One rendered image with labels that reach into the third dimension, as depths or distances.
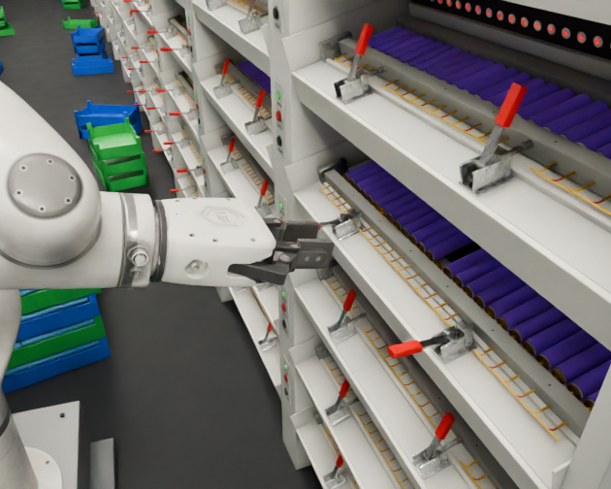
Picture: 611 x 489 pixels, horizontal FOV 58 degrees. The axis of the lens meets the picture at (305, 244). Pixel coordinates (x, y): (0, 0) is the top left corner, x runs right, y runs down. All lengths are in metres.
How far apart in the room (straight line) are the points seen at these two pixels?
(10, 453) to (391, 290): 0.58
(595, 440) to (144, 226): 0.38
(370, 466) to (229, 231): 0.61
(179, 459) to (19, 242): 1.13
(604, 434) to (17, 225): 0.42
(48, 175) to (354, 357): 0.61
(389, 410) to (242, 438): 0.74
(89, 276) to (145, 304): 1.48
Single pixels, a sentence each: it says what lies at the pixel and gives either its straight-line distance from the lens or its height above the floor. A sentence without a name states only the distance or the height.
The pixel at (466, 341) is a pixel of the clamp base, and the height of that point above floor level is 0.78.
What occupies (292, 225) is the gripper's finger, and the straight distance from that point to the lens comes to 0.57.
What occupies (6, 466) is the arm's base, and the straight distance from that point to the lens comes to 0.93.
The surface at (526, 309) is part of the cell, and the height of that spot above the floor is 0.80.
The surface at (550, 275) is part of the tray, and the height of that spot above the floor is 0.94.
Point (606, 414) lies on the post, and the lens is 0.45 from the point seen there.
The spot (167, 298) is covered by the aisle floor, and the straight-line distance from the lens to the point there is 1.97.
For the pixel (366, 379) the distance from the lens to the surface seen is 0.86.
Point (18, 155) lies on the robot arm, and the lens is 0.41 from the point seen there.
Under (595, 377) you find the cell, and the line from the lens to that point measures 0.59.
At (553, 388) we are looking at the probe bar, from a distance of 0.57.
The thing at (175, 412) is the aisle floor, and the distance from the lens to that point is 1.59.
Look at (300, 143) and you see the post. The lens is 0.90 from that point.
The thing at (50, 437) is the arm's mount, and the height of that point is 0.38.
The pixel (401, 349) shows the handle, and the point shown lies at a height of 0.79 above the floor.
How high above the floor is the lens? 1.18
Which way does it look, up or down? 33 degrees down
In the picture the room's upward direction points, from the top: straight up
